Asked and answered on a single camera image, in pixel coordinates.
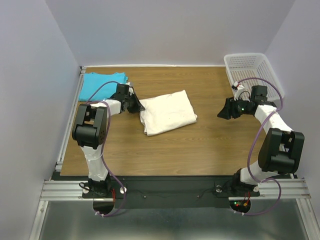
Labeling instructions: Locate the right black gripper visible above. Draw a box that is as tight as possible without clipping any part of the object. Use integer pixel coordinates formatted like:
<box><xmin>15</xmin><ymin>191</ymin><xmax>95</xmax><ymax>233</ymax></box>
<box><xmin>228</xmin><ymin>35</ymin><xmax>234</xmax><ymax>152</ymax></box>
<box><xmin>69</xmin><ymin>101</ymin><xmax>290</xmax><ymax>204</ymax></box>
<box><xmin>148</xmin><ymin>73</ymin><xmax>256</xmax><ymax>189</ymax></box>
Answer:
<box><xmin>216</xmin><ymin>94</ymin><xmax>252</xmax><ymax>120</ymax></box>

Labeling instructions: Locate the white t shirt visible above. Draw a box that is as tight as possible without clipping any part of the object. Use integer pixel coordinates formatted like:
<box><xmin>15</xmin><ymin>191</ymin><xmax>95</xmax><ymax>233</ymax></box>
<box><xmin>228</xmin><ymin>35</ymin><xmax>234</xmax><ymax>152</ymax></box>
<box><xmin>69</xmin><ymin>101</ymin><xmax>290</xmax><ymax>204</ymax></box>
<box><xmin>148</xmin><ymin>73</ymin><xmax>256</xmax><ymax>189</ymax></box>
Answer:
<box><xmin>139</xmin><ymin>90</ymin><xmax>198</xmax><ymax>137</ymax></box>

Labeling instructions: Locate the white plastic basket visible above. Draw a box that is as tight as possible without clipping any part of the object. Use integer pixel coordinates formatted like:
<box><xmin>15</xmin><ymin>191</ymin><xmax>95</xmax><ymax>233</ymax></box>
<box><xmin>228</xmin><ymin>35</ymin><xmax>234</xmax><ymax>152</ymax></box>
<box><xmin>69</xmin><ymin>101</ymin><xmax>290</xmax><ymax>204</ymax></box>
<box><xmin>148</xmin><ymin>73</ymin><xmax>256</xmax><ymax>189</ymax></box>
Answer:
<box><xmin>223</xmin><ymin>53</ymin><xmax>285</xmax><ymax>107</ymax></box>

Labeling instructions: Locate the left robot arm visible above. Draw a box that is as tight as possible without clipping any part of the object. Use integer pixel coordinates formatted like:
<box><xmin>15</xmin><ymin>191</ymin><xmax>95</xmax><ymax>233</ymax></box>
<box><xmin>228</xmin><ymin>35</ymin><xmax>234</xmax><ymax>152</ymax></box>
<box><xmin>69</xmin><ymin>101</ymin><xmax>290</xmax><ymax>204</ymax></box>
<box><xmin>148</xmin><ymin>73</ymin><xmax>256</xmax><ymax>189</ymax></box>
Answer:
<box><xmin>71</xmin><ymin>83</ymin><xmax>145</xmax><ymax>197</ymax></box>

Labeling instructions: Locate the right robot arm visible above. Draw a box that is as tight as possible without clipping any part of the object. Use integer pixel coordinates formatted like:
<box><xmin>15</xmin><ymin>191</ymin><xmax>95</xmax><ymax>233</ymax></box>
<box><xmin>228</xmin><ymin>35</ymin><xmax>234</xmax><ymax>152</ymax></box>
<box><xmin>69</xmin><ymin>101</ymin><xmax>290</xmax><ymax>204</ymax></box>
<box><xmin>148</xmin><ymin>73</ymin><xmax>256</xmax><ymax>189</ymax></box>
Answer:
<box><xmin>217</xmin><ymin>82</ymin><xmax>305</xmax><ymax>195</ymax></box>

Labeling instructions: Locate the folded blue t shirt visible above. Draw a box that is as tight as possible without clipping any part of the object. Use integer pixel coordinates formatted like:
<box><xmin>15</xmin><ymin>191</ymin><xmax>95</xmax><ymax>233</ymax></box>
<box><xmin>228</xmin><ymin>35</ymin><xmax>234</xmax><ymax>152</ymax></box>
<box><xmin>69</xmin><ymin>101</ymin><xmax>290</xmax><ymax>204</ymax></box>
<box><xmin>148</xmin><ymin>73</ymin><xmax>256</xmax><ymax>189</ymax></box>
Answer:
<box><xmin>78</xmin><ymin>72</ymin><xmax>129</xmax><ymax>102</ymax></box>

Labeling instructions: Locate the electronics board with leds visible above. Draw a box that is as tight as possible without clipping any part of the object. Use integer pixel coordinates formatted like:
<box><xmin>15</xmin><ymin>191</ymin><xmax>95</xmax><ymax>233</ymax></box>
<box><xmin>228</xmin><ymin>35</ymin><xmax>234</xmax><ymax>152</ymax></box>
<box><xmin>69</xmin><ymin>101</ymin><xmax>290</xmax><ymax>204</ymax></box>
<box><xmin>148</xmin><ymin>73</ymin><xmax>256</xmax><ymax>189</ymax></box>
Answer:
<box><xmin>230</xmin><ymin>200</ymin><xmax>251</xmax><ymax>210</ymax></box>

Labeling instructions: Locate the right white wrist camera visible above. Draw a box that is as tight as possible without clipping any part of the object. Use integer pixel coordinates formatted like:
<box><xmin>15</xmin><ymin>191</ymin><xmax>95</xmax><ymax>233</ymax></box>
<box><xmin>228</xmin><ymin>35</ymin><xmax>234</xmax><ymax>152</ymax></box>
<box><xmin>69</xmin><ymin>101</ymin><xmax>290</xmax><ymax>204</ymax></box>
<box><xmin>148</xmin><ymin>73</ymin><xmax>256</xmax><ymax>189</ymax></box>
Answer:
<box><xmin>231</xmin><ymin>81</ymin><xmax>250</xmax><ymax>101</ymax></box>

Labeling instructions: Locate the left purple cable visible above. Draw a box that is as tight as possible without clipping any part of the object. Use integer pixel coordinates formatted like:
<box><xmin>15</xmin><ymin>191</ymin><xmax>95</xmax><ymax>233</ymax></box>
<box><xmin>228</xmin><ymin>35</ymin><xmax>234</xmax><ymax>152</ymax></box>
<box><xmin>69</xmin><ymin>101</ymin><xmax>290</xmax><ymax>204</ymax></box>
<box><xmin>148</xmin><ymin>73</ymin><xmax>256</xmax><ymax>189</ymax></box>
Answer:
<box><xmin>85</xmin><ymin>81</ymin><xmax>129</xmax><ymax>219</ymax></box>

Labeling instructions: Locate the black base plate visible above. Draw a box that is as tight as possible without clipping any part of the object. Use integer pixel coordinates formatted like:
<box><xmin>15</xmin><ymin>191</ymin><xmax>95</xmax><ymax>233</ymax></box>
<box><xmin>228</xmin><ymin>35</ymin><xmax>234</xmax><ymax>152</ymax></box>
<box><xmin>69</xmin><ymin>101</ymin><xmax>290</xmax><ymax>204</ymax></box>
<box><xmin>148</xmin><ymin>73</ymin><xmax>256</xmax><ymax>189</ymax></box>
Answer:
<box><xmin>51</xmin><ymin>174</ymin><xmax>298</xmax><ymax>210</ymax></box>

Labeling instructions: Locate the left table edge rail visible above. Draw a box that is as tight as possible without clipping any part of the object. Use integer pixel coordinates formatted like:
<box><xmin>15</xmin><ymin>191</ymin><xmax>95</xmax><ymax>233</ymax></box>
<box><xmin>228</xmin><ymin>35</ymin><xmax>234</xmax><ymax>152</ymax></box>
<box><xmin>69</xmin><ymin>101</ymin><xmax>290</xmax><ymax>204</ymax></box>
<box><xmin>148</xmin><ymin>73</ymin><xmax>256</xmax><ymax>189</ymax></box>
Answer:
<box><xmin>54</xmin><ymin>66</ymin><xmax>87</xmax><ymax>172</ymax></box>

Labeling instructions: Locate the aluminium frame rail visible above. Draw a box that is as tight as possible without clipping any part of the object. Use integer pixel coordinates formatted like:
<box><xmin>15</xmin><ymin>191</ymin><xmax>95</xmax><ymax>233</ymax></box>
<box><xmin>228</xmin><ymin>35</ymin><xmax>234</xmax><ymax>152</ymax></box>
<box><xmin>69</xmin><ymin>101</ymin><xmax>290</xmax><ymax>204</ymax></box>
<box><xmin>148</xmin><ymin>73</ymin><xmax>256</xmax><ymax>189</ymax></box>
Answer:
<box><xmin>40</xmin><ymin>178</ymin><xmax>311</xmax><ymax>201</ymax></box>

